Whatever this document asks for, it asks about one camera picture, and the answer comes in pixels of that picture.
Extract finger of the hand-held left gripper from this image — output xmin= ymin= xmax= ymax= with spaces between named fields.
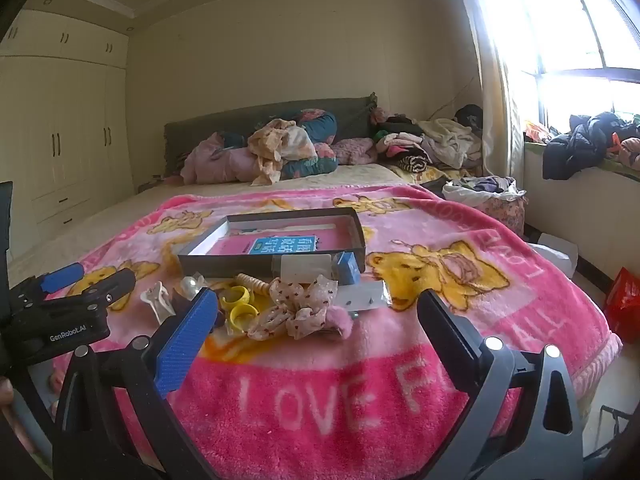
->
xmin=45 ymin=268 xmax=137 ymax=317
xmin=10 ymin=261 xmax=85 ymax=307

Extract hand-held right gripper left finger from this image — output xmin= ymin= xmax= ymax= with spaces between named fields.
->
xmin=52 ymin=287 xmax=219 ymax=480

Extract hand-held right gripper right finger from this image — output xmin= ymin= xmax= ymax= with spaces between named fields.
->
xmin=416 ymin=288 xmax=584 ymax=480

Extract beige spiral hair tie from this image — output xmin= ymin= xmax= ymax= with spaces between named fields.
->
xmin=236 ymin=272 xmax=273 ymax=297

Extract floral fabric hair bow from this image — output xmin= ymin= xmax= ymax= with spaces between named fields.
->
xmin=246 ymin=274 xmax=341 ymax=341

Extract blue hair clip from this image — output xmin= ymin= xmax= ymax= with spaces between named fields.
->
xmin=332 ymin=251 xmax=362 ymax=285

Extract grey cardboard box pink inside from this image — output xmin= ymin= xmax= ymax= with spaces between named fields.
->
xmin=177 ymin=207 xmax=367 ymax=279

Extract pink printed blanket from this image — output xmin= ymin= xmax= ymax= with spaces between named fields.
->
xmin=30 ymin=182 xmax=623 ymax=480

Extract white hair claw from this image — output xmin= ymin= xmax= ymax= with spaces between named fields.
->
xmin=140 ymin=281 xmax=177 ymax=325

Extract yellow bangle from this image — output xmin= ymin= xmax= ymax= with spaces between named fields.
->
xmin=229 ymin=306 xmax=261 ymax=331
xmin=220 ymin=286 xmax=251 ymax=311

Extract bed with beige sheet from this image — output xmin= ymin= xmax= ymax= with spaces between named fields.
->
xmin=7 ymin=160 xmax=451 ymax=286

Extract clear plastic earring card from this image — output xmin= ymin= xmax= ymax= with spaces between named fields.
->
xmin=334 ymin=280 xmax=393 ymax=313

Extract floral laundry basket with clothes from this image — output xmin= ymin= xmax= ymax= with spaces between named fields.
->
xmin=442 ymin=176 xmax=528 ymax=236

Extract small white box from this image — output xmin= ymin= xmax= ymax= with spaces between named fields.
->
xmin=272 ymin=253 xmax=333 ymax=281

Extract pink pajama garment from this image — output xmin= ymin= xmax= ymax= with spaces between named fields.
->
xmin=180 ymin=131 xmax=261 ymax=186

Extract cream built-in wardrobe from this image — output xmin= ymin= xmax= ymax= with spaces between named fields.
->
xmin=0 ymin=7 xmax=136 ymax=241

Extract red plastic bag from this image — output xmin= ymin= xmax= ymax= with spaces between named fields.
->
xmin=604 ymin=266 xmax=640 ymax=343

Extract pile of mixed clothes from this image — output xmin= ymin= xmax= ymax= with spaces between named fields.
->
xmin=370 ymin=104 xmax=485 ymax=173

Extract pile of pillows and quilts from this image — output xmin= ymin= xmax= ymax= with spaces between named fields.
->
xmin=164 ymin=92 xmax=378 ymax=178

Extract beige patterned cloth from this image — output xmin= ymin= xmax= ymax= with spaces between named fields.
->
xmin=247 ymin=119 xmax=318 ymax=186

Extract dark floral quilt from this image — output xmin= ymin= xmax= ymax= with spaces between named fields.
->
xmin=220 ymin=108 xmax=340 ymax=181

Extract black jacket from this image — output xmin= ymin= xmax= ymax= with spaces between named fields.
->
xmin=542 ymin=111 xmax=636 ymax=181

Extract orange and dark clothes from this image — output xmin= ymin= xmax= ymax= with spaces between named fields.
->
xmin=522 ymin=120 xmax=640 ymax=171

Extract cream curtain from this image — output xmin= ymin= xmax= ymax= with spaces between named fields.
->
xmin=450 ymin=0 xmax=526 ymax=181

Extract window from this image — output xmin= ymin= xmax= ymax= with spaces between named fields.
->
xmin=480 ymin=0 xmax=640 ymax=131

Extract pink fuzzy hair tie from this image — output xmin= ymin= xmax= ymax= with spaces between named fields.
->
xmin=325 ymin=307 xmax=355 ymax=340

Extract black wire rack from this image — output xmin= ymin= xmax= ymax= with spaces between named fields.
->
xmin=582 ymin=404 xmax=636 ymax=466

